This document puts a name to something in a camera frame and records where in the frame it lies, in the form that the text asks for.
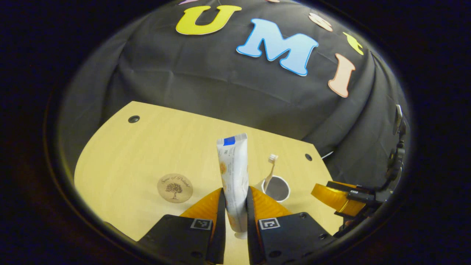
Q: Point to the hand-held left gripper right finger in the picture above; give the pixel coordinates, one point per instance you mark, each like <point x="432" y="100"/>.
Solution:
<point x="251" y="235"/>

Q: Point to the white toothpaste tube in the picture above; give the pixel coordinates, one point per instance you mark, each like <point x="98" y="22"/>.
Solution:
<point x="233" y="165"/>

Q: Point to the round cork coaster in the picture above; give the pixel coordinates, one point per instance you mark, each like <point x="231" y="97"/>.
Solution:
<point x="175" y="187"/>

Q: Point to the black backdrop cloth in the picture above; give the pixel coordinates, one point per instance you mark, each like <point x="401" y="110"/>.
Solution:
<point x="220" y="92"/>

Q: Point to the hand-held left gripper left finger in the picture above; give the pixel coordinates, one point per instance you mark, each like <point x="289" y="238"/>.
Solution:
<point x="220" y="228"/>

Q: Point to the beige toothbrush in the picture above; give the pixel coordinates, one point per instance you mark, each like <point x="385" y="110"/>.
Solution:
<point x="271" y="171"/>

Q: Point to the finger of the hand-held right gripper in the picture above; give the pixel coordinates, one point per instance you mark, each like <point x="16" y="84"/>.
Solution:
<point x="338" y="200"/>
<point x="362" y="194"/>

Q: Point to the white cup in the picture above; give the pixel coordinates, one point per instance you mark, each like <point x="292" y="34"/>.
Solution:
<point x="278" y="189"/>

